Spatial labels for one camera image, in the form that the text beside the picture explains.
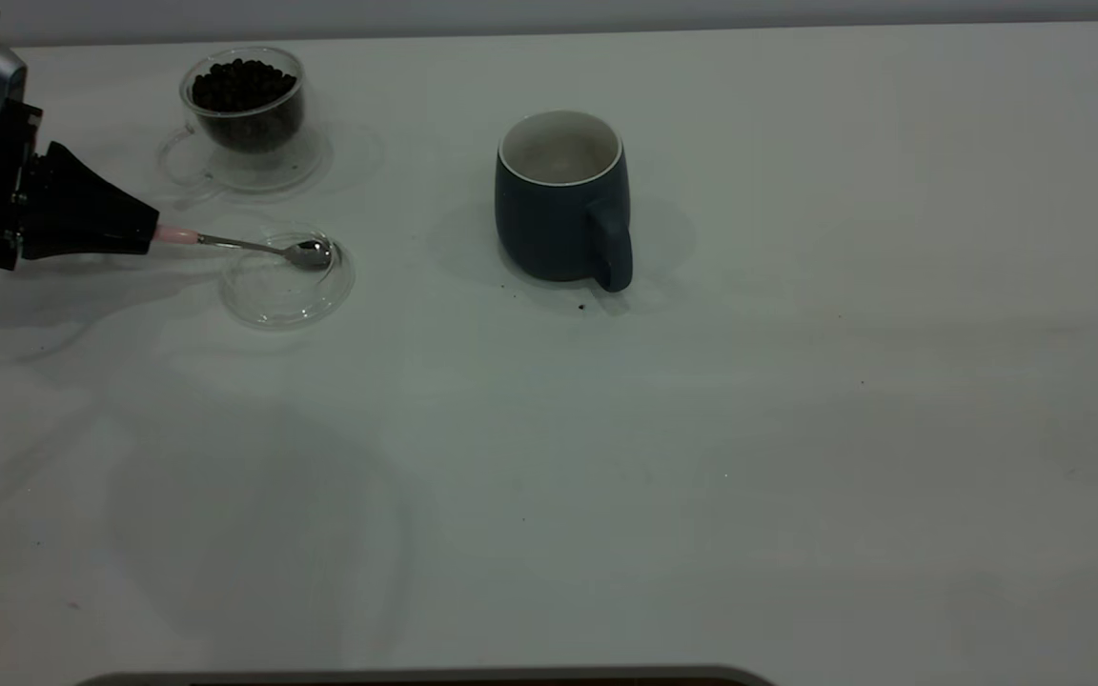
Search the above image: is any pink handled metal spoon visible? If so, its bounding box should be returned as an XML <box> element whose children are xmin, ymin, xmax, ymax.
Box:
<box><xmin>152</xmin><ymin>225</ymin><xmax>336</xmax><ymax>272</ymax></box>

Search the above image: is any dark blue ceramic mug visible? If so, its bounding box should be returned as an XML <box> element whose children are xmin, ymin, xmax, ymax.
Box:
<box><xmin>495</xmin><ymin>108</ymin><xmax>636</xmax><ymax>293</ymax></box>

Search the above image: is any clear glass cup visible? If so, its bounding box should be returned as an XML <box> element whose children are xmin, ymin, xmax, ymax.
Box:
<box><xmin>156</xmin><ymin>46</ymin><xmax>308</xmax><ymax>188</ymax></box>

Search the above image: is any heap of coffee beans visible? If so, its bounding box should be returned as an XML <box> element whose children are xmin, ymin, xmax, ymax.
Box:
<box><xmin>191</xmin><ymin>58</ymin><xmax>303</xmax><ymax>153</ymax></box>

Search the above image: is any clear glass saucer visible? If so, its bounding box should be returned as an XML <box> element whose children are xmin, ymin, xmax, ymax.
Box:
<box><xmin>219</xmin><ymin>223</ymin><xmax>357</xmax><ymax>332</ymax></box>
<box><xmin>158</xmin><ymin>122</ymin><xmax>334</xmax><ymax>197</ymax></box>

